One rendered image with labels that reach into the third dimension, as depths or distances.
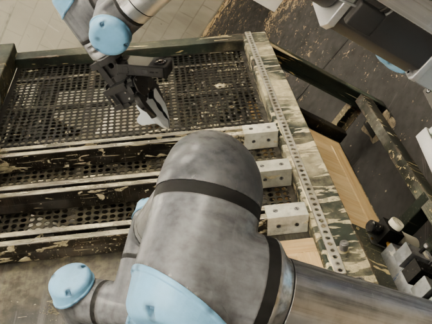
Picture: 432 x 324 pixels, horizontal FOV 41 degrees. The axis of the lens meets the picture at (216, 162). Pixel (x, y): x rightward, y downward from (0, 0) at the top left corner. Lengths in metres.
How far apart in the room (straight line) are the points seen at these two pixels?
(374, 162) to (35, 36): 4.95
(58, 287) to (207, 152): 0.47
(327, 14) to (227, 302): 0.40
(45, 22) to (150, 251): 6.59
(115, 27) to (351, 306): 0.64
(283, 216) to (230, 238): 1.18
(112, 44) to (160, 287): 0.61
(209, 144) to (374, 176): 2.57
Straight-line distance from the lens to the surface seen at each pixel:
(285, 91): 2.42
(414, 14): 0.69
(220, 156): 0.59
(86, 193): 1.93
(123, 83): 1.25
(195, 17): 6.88
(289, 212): 1.76
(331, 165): 2.74
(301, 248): 1.72
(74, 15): 1.22
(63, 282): 0.99
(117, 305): 0.95
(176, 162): 0.60
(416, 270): 1.60
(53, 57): 2.92
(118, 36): 1.05
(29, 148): 2.19
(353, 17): 0.75
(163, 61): 1.23
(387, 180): 3.05
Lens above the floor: 1.86
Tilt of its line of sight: 22 degrees down
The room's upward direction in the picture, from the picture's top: 67 degrees counter-clockwise
